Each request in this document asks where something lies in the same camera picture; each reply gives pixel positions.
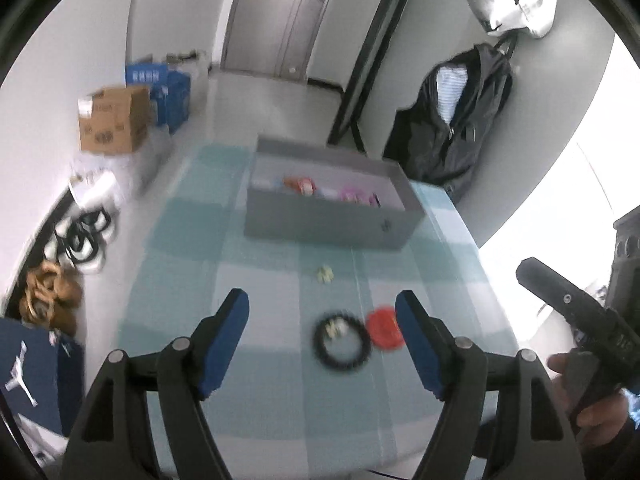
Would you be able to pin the white woven sack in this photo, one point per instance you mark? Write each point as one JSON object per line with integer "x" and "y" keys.
{"x": 192, "y": 62}

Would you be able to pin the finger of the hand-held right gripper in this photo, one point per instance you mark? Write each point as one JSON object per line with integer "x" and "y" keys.
{"x": 550, "y": 287}

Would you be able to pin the grey door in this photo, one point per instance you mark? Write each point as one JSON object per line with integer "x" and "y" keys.
{"x": 280, "y": 15}

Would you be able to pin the beige flower charm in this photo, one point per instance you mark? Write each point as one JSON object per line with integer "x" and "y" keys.
{"x": 325, "y": 274}

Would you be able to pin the teal checked tablecloth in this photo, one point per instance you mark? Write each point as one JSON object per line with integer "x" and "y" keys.
{"x": 200, "y": 260}

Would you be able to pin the dark blue Jordan bag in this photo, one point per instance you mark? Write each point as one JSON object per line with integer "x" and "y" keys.
{"x": 40, "y": 375}

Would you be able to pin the grey storage box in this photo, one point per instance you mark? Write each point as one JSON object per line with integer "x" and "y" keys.
{"x": 320, "y": 220}

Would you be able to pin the person's right hand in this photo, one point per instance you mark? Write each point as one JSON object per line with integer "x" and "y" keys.
{"x": 600, "y": 420}

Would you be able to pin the black and white sneaker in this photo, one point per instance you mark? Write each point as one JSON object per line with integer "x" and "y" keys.
{"x": 75, "y": 255}
{"x": 87, "y": 225}

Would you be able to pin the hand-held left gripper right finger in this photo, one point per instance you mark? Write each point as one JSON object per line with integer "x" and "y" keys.
{"x": 420, "y": 345}

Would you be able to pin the brown cardboard box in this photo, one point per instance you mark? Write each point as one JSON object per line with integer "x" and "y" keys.
{"x": 112, "y": 125}

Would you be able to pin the red round trinket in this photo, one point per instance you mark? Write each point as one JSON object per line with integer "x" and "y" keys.
{"x": 382, "y": 330}

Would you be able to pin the white plastic bag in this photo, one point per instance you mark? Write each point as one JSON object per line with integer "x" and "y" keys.
{"x": 95, "y": 187}

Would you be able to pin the blue cardboard carton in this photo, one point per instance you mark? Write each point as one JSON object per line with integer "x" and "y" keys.
{"x": 170, "y": 97}

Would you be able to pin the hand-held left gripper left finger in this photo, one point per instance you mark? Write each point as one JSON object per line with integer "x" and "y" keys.
{"x": 225, "y": 340}

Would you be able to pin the black hanging jacket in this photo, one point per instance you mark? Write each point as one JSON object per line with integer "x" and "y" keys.
{"x": 480, "y": 130}

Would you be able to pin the black framed standing mirror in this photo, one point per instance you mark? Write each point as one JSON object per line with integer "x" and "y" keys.
{"x": 370, "y": 45}

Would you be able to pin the blue striped shirt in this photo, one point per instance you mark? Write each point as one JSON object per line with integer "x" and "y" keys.
{"x": 450, "y": 92}

